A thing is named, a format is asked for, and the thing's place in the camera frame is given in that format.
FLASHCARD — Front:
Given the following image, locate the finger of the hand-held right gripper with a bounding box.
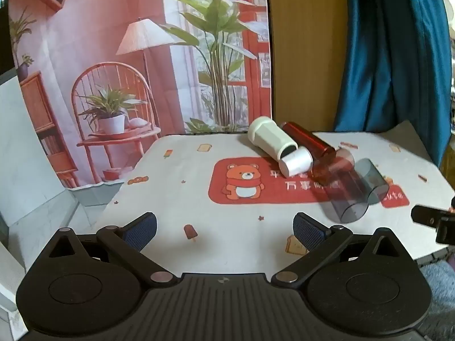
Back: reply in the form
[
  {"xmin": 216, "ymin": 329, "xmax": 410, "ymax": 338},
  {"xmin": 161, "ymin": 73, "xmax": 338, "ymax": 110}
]
[{"xmin": 411, "ymin": 204, "xmax": 455, "ymax": 245}]

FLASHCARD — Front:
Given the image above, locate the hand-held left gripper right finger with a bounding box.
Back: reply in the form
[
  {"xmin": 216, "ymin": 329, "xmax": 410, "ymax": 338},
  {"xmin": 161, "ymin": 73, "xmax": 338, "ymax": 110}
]
[{"xmin": 272, "ymin": 212, "xmax": 404, "ymax": 288}]

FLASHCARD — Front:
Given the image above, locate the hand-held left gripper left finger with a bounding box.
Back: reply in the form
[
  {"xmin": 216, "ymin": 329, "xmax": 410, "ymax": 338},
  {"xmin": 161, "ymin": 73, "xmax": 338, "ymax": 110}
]
[{"xmin": 46, "ymin": 212, "xmax": 175, "ymax": 288}]

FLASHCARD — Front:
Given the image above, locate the clear grey transparent cup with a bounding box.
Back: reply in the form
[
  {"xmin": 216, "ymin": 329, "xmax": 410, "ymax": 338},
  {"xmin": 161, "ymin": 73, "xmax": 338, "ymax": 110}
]
[{"xmin": 327, "ymin": 165, "xmax": 369, "ymax": 224}]

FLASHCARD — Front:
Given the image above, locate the dark grey transparent cup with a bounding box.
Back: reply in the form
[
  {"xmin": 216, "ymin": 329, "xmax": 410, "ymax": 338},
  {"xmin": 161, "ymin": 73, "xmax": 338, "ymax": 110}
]
[{"xmin": 355, "ymin": 158, "xmax": 390, "ymax": 207}]

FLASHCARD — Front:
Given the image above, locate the small white cup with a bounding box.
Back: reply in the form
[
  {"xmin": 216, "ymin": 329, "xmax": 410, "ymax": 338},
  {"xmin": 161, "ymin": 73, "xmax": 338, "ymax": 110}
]
[{"xmin": 279, "ymin": 147, "xmax": 314, "ymax": 178}]

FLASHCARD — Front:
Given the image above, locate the light red transparent cup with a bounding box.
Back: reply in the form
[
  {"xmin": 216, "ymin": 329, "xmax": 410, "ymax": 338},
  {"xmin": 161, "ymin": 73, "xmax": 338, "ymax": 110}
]
[{"xmin": 312, "ymin": 149, "xmax": 356, "ymax": 182}]

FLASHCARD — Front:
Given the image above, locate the dark red transparent cup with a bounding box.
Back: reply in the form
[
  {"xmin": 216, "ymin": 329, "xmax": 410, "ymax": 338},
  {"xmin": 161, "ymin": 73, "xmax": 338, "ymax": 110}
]
[{"xmin": 280, "ymin": 121, "xmax": 337, "ymax": 163}]

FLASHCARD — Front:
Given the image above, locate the large white cup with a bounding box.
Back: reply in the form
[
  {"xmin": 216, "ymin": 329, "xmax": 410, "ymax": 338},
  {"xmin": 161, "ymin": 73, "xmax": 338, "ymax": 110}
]
[{"xmin": 248, "ymin": 116, "xmax": 298, "ymax": 161}]

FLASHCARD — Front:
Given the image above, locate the grey fluffy blanket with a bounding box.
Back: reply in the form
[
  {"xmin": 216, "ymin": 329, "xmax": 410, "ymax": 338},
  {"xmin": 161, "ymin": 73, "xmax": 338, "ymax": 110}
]
[{"xmin": 415, "ymin": 252, "xmax": 455, "ymax": 331}]

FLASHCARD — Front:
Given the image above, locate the bear print table mat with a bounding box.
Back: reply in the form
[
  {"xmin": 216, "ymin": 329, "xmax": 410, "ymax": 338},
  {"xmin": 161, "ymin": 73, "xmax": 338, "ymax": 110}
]
[{"xmin": 95, "ymin": 120, "xmax": 443, "ymax": 269}]

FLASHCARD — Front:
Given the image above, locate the printed room scene backdrop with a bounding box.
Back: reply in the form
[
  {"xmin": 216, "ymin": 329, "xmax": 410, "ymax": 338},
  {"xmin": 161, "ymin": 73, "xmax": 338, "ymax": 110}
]
[{"xmin": 7, "ymin": 0, "xmax": 275, "ymax": 190}]

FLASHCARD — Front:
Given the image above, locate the blue curtain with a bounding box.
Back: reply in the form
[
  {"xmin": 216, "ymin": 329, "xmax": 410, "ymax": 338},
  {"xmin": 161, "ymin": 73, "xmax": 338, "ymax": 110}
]
[{"xmin": 332, "ymin": 0, "xmax": 453, "ymax": 135}]

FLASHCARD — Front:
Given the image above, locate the brown wooden board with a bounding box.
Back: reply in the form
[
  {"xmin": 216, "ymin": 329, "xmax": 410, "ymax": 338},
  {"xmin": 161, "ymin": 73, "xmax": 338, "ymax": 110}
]
[{"xmin": 264, "ymin": 0, "xmax": 351, "ymax": 133}]

